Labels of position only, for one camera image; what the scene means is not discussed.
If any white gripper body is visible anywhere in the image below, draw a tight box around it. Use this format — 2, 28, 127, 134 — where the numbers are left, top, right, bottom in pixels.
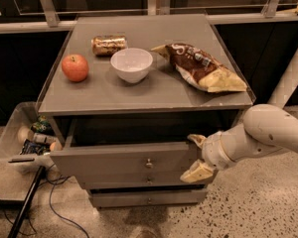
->
202, 131, 236, 171

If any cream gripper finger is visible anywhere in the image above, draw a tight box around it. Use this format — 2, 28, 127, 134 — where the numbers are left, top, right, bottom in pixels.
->
180, 160, 215, 183
188, 134, 206, 149

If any grey top drawer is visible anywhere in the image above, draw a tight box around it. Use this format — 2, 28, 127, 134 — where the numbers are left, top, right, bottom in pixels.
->
51, 133, 202, 177

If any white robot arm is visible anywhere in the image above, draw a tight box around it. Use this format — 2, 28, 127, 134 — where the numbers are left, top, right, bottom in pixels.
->
180, 48, 298, 183

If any grey three-drawer cabinet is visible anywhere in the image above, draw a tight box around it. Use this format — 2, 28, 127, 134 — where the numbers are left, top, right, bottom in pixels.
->
36, 13, 256, 210

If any grey middle drawer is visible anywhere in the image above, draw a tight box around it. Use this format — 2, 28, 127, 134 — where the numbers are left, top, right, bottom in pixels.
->
74, 169, 220, 190

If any brown yellow chip bag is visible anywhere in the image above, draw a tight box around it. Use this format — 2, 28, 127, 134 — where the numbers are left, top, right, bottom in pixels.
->
152, 43, 247, 93

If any white bowl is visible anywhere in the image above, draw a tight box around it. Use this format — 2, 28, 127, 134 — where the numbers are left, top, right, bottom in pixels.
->
110, 48, 153, 83

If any gold soda can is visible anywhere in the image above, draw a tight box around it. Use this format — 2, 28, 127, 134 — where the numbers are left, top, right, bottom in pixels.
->
91, 35, 127, 57

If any red apple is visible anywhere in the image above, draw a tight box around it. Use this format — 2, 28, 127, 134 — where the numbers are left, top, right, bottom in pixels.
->
62, 54, 89, 82

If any white bottle in bin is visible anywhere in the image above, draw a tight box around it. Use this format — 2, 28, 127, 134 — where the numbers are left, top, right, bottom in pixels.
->
17, 125, 56, 146

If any green patterned item in bin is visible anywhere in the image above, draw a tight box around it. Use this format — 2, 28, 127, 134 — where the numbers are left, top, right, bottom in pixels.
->
31, 116, 53, 135

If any black pole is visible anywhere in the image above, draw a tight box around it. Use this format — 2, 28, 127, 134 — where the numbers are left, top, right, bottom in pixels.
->
8, 166, 46, 238

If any dark blue snack packet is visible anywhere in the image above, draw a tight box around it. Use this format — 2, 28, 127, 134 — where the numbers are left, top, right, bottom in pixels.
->
21, 140, 50, 156

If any clear plastic bin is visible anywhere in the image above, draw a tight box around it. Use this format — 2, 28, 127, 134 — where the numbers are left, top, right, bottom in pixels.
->
0, 102, 63, 173

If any metal railing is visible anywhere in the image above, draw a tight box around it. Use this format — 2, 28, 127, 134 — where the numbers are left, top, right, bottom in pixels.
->
0, 0, 298, 33

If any blue cable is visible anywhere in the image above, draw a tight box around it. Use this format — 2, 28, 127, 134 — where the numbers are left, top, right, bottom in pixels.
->
45, 172, 90, 238

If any black cable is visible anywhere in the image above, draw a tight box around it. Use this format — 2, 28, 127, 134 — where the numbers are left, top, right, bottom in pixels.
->
0, 181, 38, 237

